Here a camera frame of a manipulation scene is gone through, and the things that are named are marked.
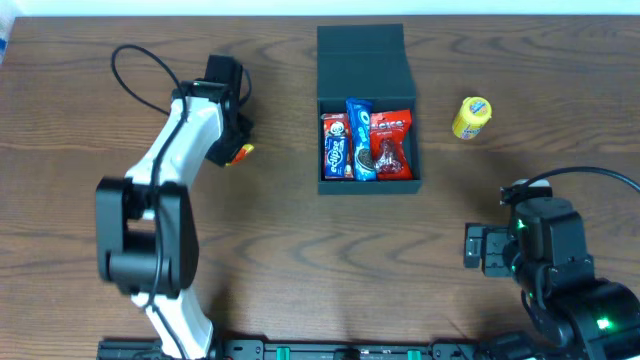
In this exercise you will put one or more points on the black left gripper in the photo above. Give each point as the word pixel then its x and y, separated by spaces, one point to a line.
pixel 226 145

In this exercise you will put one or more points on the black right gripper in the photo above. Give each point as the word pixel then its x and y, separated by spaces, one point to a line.
pixel 484 250

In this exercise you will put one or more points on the yellow orange snack packet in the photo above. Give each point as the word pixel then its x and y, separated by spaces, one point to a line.
pixel 245 150

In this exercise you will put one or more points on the red Hello Panda box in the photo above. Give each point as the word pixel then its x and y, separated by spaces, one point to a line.
pixel 337 124

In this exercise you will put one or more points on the blue Eclipse mint box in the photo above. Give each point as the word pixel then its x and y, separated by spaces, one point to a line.
pixel 336 152

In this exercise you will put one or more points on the yellow candy bottle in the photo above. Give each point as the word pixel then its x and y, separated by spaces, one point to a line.
pixel 473 115

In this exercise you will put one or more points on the blue Oreo cookie pack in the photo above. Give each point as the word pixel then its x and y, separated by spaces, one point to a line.
pixel 359 114

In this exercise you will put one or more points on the red Kracie candy bag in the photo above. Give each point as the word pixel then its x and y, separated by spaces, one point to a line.
pixel 387 133

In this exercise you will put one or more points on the dark green box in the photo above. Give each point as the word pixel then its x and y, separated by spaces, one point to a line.
pixel 366 62

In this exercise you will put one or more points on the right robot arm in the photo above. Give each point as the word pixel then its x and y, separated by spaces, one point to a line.
pixel 543 249

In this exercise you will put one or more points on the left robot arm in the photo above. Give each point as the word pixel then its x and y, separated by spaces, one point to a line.
pixel 147 244

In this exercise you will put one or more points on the white blue object corner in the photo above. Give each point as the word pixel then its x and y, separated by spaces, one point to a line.
pixel 8 15

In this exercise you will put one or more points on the black mounting rail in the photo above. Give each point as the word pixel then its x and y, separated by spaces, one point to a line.
pixel 259 350

